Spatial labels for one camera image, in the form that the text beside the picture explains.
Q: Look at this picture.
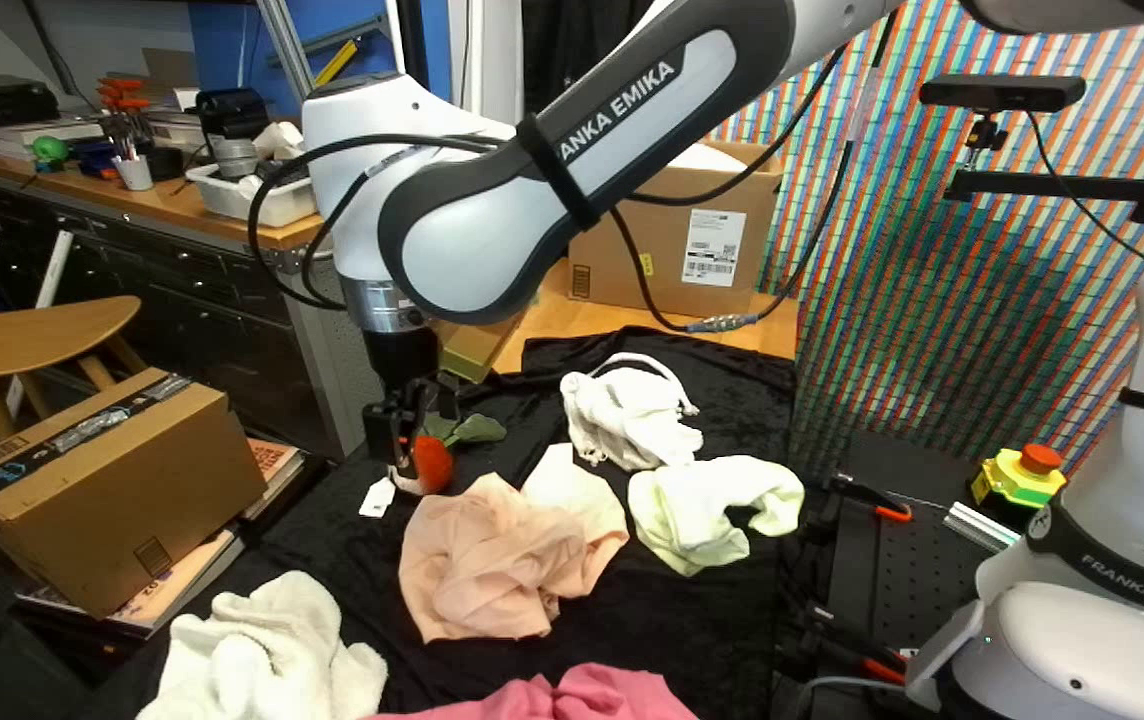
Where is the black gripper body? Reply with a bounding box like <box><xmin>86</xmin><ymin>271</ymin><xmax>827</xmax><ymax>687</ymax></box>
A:
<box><xmin>365</xmin><ymin>330</ymin><xmax>457</xmax><ymax>460</ymax></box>

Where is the red plush strawberry toy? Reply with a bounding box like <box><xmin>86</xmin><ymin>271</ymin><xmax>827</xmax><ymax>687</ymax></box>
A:
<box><xmin>388</xmin><ymin>412</ymin><xmax>508</xmax><ymax>496</ymax></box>

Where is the peach cloth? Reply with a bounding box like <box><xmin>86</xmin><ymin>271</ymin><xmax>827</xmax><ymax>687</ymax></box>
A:
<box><xmin>396</xmin><ymin>444</ymin><xmax>630</xmax><ymax>644</ymax></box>

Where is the cream white towel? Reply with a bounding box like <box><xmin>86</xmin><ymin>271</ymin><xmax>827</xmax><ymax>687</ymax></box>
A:
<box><xmin>561</xmin><ymin>354</ymin><xmax>703</xmax><ymax>474</ymax></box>

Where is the pale green cloth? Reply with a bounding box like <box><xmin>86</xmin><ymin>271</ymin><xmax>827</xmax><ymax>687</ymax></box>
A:
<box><xmin>630</xmin><ymin>455</ymin><xmax>806</xmax><ymax>575</ymax></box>

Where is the small white cloth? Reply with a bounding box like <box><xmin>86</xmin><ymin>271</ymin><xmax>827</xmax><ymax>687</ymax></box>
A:
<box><xmin>137</xmin><ymin>573</ymin><xmax>388</xmax><ymax>720</ymax></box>

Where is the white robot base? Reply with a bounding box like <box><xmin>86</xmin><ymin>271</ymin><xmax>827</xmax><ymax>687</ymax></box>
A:
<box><xmin>905</xmin><ymin>277</ymin><xmax>1144</xmax><ymax>720</ymax></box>

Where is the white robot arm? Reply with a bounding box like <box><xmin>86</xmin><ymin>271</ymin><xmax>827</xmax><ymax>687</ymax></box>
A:
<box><xmin>305</xmin><ymin>0</ymin><xmax>1144</xmax><ymax>452</ymax></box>

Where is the wooden workbench cabinet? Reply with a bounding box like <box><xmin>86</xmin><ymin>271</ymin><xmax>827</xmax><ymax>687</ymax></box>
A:
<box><xmin>0</xmin><ymin>160</ymin><xmax>382</xmax><ymax>460</ymax></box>

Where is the white plastic bin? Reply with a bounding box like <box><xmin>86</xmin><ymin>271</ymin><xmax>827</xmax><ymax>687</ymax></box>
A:
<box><xmin>185</xmin><ymin>163</ymin><xmax>318</xmax><ymax>229</ymax></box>

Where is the brown cardboard box on floor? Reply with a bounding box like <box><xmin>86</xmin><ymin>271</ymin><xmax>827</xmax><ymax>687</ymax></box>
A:
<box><xmin>0</xmin><ymin>370</ymin><xmax>265</xmax><ymax>616</ymax></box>

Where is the cardboard box on table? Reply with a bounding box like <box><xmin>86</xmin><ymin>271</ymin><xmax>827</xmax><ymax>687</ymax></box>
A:
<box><xmin>567</xmin><ymin>139</ymin><xmax>786</xmax><ymax>316</ymax></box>

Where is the pink cloth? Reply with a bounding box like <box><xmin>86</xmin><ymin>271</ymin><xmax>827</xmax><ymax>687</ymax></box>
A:
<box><xmin>377</xmin><ymin>664</ymin><xmax>696</xmax><ymax>720</ymax></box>

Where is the wooden stool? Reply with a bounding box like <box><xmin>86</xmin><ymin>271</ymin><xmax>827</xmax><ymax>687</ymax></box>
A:
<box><xmin>0</xmin><ymin>297</ymin><xmax>146</xmax><ymax>441</ymax></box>

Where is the black velvet table cloth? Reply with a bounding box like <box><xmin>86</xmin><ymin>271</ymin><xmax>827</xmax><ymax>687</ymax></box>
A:
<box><xmin>194</xmin><ymin>330</ymin><xmax>811</xmax><ymax>720</ymax></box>

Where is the yellow red emergency stop button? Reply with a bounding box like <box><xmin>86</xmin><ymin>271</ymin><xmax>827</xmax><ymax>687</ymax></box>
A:
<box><xmin>967</xmin><ymin>444</ymin><xmax>1068</xmax><ymax>510</ymax></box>

